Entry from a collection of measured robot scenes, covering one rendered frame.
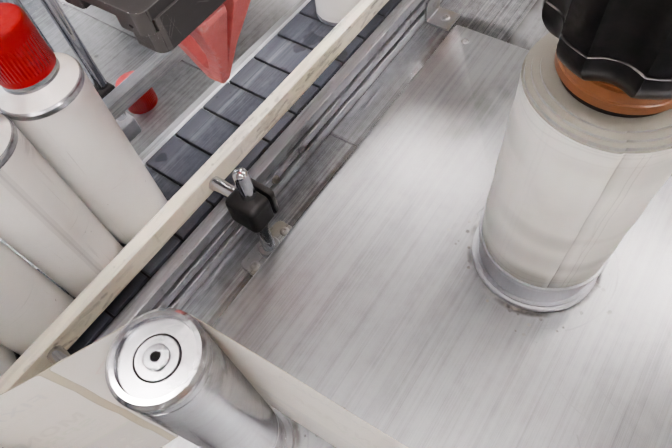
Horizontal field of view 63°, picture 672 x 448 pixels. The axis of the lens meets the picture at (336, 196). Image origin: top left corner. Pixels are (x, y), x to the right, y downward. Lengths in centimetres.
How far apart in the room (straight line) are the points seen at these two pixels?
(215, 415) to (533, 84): 20
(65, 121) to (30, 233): 7
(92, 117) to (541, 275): 29
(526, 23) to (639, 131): 42
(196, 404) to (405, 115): 35
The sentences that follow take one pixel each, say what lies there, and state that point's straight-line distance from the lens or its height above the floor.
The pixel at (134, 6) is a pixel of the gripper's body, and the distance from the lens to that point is 28.
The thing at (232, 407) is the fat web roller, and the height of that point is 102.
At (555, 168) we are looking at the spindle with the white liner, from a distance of 28.
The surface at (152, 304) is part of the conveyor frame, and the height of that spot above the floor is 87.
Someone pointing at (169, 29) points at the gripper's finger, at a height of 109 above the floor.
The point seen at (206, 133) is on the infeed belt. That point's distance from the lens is 52.
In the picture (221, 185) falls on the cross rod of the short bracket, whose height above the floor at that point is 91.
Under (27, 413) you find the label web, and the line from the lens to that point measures 27.
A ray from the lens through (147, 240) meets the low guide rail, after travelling 43.
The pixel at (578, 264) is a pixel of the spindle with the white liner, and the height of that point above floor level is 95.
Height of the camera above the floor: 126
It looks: 57 degrees down
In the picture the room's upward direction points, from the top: 9 degrees counter-clockwise
